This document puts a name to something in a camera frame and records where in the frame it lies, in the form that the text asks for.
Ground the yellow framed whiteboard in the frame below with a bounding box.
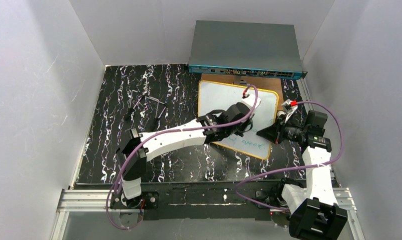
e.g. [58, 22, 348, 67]
[198, 80, 279, 160]

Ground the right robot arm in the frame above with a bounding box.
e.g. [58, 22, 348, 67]
[257, 110, 348, 240]

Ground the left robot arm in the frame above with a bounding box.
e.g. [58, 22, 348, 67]
[113, 99, 260, 200]

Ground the brown wooden board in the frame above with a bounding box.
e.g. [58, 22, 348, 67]
[201, 73, 284, 111]

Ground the black marble pattern mat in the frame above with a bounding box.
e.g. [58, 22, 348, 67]
[74, 64, 304, 189]

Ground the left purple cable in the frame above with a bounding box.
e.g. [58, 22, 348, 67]
[104, 84, 258, 231]

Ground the purple cable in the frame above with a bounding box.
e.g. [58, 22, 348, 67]
[104, 84, 258, 231]
[234, 100, 343, 213]

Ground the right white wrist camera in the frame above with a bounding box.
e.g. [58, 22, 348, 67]
[277, 99, 298, 123]

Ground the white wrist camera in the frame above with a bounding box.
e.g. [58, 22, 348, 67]
[241, 94, 261, 110]
[277, 99, 298, 123]

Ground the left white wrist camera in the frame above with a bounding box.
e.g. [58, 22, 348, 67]
[241, 94, 261, 110]

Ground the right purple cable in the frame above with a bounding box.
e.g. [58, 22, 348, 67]
[234, 100, 343, 213]

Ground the teal network switch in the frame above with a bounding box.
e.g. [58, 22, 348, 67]
[187, 20, 307, 80]

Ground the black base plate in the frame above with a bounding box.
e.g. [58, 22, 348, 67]
[109, 180, 307, 221]

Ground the aluminium frame rail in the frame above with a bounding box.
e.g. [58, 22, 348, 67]
[50, 187, 365, 240]

